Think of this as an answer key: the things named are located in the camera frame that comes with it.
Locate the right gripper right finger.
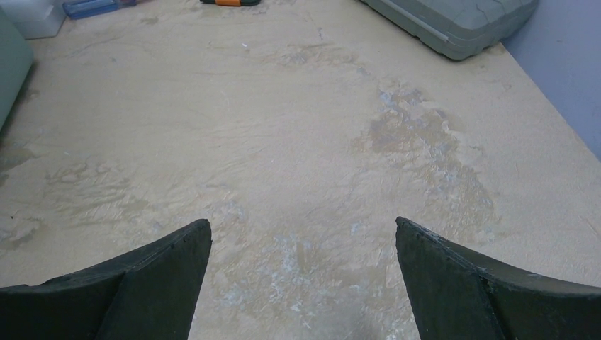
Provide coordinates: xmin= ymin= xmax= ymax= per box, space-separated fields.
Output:
xmin=395 ymin=217 xmax=600 ymax=339

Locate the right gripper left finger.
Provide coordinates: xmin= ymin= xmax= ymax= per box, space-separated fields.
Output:
xmin=1 ymin=219 xmax=212 ymax=339

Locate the green plastic tool box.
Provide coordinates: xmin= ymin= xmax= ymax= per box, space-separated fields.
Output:
xmin=0 ymin=9 xmax=33 ymax=127

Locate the grey green case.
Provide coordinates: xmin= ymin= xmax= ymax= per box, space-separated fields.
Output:
xmin=364 ymin=0 xmax=539 ymax=61

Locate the clear small parts box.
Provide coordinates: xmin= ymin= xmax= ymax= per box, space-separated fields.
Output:
xmin=1 ymin=0 xmax=66 ymax=40

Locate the orange black hex key set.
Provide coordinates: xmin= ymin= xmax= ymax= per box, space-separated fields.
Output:
xmin=200 ymin=0 xmax=261 ymax=7

